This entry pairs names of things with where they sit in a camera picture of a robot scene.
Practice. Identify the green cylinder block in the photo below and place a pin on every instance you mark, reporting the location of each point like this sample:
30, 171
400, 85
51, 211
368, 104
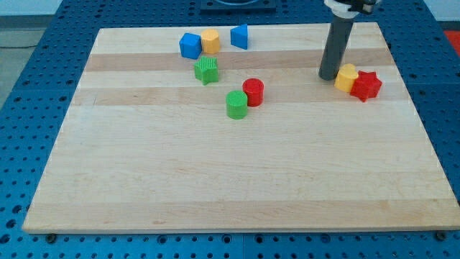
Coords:
236, 104

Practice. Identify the yellow heart block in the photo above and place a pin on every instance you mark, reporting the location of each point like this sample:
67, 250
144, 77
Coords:
346, 77

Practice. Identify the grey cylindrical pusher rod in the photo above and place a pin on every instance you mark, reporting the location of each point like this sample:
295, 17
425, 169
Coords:
336, 42

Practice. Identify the blue triangle block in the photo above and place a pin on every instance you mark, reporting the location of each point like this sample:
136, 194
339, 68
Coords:
239, 36

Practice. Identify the yellow cylinder block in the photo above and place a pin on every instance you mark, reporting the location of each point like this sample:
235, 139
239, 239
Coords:
210, 41

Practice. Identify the red cylinder block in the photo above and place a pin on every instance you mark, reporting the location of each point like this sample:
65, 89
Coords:
254, 89

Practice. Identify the green star block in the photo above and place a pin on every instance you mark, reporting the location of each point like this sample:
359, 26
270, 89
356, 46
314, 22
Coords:
206, 70

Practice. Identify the light wooden board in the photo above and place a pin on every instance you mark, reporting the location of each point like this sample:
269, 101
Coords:
147, 148

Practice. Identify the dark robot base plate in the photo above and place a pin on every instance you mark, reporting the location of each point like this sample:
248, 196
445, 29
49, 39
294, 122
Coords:
214, 6

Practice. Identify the red star block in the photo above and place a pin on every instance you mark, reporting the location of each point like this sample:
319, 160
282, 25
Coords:
366, 86

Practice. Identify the blue cube block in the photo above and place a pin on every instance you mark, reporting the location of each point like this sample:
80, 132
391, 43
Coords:
190, 46

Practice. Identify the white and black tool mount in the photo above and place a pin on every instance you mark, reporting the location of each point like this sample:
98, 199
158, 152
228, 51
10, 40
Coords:
351, 8

